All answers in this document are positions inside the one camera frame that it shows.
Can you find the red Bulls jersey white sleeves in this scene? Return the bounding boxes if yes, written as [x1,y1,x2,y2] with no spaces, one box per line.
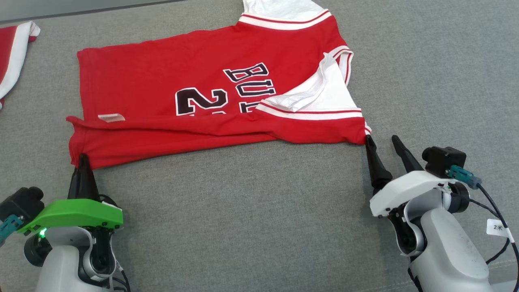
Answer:
[66,0,372,170]

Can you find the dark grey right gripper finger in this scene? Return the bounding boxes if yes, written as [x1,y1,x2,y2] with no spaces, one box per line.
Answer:
[365,134,393,192]
[391,135,425,174]

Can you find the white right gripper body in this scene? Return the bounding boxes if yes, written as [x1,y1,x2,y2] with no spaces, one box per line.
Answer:
[369,170,455,219]

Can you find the white cable label tag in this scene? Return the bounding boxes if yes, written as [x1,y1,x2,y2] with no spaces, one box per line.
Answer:
[486,218,513,238]

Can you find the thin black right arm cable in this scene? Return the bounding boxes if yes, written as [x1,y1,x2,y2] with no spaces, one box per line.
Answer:
[470,200,510,265]

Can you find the red shorts white side stripe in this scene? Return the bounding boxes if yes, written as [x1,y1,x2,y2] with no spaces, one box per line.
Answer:
[0,20,41,110]

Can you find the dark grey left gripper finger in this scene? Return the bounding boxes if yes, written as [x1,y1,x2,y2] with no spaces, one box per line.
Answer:
[83,154,100,200]
[67,154,85,200]

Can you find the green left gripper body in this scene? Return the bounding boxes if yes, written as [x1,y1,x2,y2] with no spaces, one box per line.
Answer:
[16,197,124,236]

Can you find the black left cable teal connector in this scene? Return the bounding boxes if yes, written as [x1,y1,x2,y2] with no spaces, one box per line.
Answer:
[0,215,25,246]

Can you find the black right cable teal connector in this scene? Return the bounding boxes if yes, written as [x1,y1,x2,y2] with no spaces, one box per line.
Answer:
[447,165,519,266]

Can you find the black cable teal connector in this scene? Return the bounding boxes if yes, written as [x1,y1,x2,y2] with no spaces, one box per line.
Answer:
[447,165,519,266]
[0,215,25,246]

